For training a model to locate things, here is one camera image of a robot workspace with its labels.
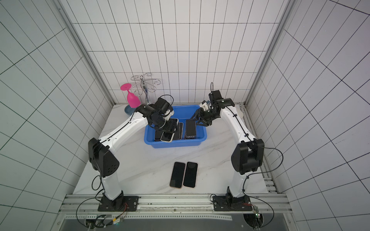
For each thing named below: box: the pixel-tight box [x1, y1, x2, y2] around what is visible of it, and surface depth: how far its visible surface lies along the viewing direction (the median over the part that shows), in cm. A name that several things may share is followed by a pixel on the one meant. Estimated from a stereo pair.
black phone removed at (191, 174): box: [182, 161, 199, 189], surface depth 83 cm
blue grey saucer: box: [124, 104, 137, 116], surface depth 115 cm
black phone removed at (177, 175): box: [169, 161, 186, 189], surface depth 83 cm
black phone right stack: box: [185, 119, 197, 140], surface depth 100 cm
